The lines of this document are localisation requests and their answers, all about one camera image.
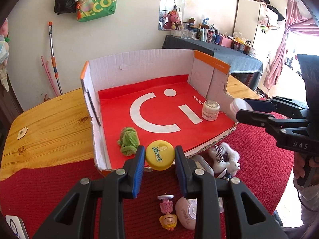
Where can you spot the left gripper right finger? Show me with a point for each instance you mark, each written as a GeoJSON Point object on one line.
{"type": "Point", "coordinates": [244, 215]}

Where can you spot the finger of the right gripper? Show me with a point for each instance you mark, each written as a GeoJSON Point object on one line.
{"type": "Point", "coordinates": [281, 105]}
{"type": "Point", "coordinates": [269, 122]}

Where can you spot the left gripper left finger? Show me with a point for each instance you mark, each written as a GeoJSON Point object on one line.
{"type": "Point", "coordinates": [74, 216]}

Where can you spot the white round compact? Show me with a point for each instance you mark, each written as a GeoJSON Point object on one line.
{"type": "Point", "coordinates": [238, 104]}

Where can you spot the white fluffy plush keychain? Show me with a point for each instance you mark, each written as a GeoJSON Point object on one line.
{"type": "Point", "coordinates": [224, 158]}

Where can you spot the white cream jar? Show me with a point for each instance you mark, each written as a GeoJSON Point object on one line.
{"type": "Point", "coordinates": [210, 110]}

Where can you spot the pink yellow figurine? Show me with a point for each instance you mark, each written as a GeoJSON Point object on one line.
{"type": "Point", "coordinates": [168, 220]}

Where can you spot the green fuzzy scrunchie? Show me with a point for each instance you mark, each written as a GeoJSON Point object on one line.
{"type": "Point", "coordinates": [128, 141]}

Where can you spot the yellow round tin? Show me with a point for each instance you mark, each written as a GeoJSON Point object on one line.
{"type": "Point", "coordinates": [160, 155]}

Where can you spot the small clear plastic box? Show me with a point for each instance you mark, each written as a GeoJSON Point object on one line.
{"type": "Point", "coordinates": [220, 201]}

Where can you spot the red knitted cloth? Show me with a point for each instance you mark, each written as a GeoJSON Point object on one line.
{"type": "Point", "coordinates": [38, 170]}

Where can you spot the dark blue figurine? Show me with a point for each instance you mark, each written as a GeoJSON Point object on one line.
{"type": "Point", "coordinates": [225, 176]}

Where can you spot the blue covered side table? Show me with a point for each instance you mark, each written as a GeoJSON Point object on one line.
{"type": "Point", "coordinates": [247, 69]}

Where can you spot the white power bank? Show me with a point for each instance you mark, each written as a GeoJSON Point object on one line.
{"type": "Point", "coordinates": [17, 226]}

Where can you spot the pink round device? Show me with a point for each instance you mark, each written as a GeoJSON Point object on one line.
{"type": "Point", "coordinates": [186, 212]}

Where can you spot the grey earbud case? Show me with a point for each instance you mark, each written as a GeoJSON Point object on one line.
{"type": "Point", "coordinates": [202, 164]}

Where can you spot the pink box on side table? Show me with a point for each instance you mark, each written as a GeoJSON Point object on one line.
{"type": "Point", "coordinates": [226, 42]}

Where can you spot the white wardrobe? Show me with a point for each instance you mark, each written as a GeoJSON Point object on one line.
{"type": "Point", "coordinates": [260, 25]}

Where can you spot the small beige sticker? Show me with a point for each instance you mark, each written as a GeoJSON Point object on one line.
{"type": "Point", "coordinates": [22, 133]}

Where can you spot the orange cardboard box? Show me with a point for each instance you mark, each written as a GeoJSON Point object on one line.
{"type": "Point", "coordinates": [160, 93]}

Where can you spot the pink plush toy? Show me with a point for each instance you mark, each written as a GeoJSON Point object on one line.
{"type": "Point", "coordinates": [172, 20]}

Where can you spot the hanging packets on door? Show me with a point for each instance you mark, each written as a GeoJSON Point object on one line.
{"type": "Point", "coordinates": [4, 55]}

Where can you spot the pink plush on door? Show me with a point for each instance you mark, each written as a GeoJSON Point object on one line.
{"type": "Point", "coordinates": [4, 30]}

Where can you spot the green tote bag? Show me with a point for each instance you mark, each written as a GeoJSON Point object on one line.
{"type": "Point", "coordinates": [88, 10]}

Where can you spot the wall mirror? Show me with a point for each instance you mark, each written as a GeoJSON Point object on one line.
{"type": "Point", "coordinates": [172, 5]}

